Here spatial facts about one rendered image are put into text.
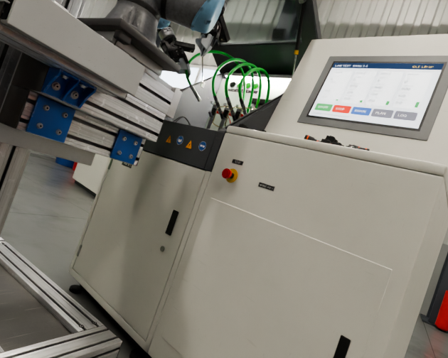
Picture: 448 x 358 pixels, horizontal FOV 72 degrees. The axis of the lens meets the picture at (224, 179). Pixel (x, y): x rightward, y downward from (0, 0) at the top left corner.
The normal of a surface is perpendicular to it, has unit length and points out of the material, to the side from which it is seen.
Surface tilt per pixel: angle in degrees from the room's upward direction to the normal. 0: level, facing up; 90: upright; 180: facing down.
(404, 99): 76
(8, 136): 90
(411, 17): 90
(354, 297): 90
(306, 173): 90
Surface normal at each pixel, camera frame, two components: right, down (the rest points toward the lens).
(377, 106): -0.49, -0.44
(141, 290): -0.58, -0.22
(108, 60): 0.81, 0.27
